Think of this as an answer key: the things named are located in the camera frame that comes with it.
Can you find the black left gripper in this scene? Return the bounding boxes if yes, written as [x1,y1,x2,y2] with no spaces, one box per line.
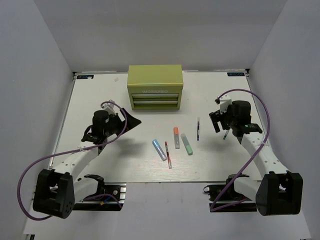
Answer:
[104,108,142,137]

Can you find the dark blue pen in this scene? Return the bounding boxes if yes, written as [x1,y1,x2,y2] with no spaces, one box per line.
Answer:
[196,117,200,141]

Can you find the teal tip black pen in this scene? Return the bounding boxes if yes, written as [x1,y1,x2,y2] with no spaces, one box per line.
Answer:
[223,129,229,140]

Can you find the blue highlighter marker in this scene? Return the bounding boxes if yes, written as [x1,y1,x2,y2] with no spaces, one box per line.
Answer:
[152,139,167,161]

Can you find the green highlighter marker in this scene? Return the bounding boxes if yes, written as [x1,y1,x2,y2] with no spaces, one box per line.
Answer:
[180,133,193,156]

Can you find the orange cap highlighter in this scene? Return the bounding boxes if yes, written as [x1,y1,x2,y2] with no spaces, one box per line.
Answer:
[173,127,180,149]

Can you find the green metal drawer box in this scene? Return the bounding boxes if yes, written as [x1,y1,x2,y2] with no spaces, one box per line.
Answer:
[127,64,184,110]

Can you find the red ink pen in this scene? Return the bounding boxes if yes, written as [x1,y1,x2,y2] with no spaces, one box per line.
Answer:
[164,141,172,169]

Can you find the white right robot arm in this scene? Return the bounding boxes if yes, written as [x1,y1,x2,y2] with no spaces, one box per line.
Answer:
[209,96,303,216]

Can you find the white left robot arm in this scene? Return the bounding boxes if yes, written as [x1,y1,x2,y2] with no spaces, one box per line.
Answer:
[32,108,142,219]

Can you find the right blue corner label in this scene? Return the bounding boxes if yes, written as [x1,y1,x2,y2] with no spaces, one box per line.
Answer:
[227,72,245,77]

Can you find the blue corner label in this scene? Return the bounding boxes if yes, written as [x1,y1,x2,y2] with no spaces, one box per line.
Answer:
[76,74,94,80]
[227,72,245,77]

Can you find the left blue corner label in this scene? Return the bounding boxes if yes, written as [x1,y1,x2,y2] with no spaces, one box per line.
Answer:
[76,74,94,80]

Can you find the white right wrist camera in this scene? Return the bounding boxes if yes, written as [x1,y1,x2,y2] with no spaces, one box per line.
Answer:
[215,94,232,114]

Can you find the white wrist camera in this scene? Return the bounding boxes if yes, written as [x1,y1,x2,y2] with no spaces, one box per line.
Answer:
[215,94,232,114]
[100,100,116,115]

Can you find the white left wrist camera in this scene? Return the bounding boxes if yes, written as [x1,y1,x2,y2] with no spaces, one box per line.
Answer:
[100,100,116,115]

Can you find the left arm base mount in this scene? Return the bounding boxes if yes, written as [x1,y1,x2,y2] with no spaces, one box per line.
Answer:
[73,174,127,212]

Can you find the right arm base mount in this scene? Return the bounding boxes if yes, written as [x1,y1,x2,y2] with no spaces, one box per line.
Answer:
[203,174,257,213]

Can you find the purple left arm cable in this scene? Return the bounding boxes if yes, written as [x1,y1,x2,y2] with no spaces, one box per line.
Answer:
[16,100,129,221]

